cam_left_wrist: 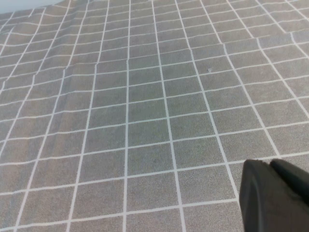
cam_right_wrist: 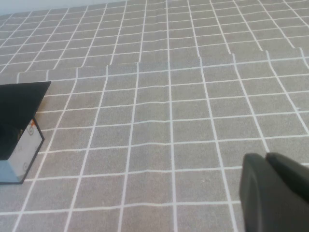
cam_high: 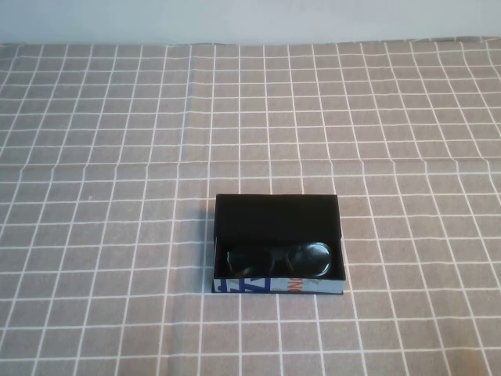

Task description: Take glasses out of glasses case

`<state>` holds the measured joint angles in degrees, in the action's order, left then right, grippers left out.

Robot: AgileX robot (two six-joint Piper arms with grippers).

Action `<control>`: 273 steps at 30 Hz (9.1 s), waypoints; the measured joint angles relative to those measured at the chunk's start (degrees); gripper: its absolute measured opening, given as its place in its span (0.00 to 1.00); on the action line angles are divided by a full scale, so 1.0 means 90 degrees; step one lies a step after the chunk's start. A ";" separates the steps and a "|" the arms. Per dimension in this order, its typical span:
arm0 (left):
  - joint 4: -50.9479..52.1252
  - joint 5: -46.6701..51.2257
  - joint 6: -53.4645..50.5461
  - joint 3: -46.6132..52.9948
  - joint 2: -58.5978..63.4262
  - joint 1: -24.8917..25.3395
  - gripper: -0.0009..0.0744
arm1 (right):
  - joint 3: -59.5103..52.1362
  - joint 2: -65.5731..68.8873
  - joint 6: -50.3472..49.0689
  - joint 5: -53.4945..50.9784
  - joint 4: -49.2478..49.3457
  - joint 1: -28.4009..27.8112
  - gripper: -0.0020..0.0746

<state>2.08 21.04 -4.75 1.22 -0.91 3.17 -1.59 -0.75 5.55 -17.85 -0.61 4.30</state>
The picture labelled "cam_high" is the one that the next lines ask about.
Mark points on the black-framed glasses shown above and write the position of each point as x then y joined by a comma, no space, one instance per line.
313,259

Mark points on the black printed glasses case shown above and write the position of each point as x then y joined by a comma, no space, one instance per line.
274,217

